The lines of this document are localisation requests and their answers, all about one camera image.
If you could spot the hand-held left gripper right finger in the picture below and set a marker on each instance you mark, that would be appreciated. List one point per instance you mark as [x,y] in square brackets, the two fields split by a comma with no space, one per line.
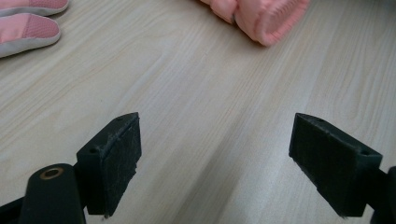
[336,168]

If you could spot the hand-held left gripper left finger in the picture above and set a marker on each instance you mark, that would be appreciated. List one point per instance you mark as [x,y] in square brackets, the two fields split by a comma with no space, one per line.
[115,168]

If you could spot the pink ski glove with print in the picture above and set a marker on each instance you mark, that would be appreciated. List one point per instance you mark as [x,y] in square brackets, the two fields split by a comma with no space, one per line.
[21,34]

